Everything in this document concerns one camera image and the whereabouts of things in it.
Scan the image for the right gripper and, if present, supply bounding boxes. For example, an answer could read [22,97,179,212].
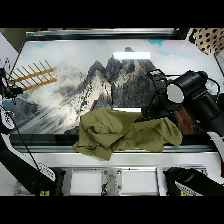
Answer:
[142,68,172,122]

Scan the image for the olive green garment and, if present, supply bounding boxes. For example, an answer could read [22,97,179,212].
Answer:
[72,106,184,162]

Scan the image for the white black-dotted garment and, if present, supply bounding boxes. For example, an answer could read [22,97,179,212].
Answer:
[189,28,224,56]

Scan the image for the black cable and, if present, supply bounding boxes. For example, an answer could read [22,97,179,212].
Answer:
[0,70,44,169]

